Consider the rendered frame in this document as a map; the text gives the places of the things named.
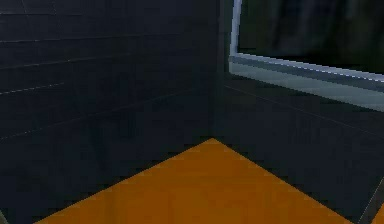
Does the grey framed window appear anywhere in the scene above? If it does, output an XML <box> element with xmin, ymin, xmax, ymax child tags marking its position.
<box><xmin>228</xmin><ymin>0</ymin><xmax>384</xmax><ymax>113</ymax></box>

